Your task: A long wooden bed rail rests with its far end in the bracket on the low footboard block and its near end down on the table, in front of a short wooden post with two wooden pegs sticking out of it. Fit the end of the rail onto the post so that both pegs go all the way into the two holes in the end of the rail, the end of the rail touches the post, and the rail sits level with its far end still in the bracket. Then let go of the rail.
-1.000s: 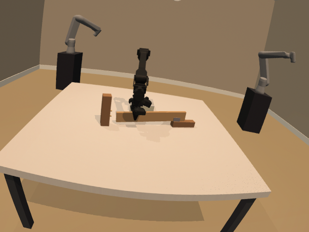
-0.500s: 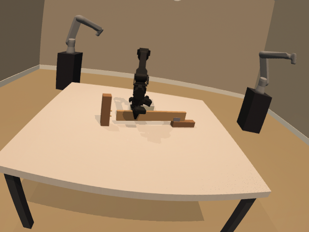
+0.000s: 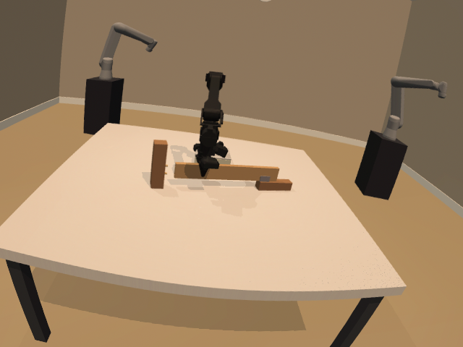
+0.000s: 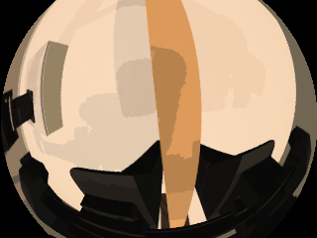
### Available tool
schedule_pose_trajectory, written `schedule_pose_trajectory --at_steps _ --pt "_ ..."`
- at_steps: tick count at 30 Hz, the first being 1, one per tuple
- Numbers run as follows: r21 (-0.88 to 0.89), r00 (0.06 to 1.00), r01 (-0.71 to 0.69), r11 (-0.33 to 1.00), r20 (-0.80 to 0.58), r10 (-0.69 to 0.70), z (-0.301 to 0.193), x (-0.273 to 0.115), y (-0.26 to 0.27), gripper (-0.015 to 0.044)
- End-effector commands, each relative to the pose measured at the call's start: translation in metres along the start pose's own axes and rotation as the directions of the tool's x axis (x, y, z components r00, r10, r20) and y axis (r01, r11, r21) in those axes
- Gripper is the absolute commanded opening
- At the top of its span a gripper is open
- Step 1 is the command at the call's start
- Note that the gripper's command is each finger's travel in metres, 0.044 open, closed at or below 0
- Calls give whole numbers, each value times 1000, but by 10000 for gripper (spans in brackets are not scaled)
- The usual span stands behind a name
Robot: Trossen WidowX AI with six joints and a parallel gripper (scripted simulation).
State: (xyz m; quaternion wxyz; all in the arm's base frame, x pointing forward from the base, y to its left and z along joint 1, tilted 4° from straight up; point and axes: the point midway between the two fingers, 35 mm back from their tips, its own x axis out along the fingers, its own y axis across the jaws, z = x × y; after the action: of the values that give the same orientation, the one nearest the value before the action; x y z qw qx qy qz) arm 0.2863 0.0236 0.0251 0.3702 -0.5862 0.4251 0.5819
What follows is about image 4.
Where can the long wooden bed rail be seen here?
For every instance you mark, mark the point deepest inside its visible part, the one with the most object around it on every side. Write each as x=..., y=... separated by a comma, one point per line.
x=178, y=102

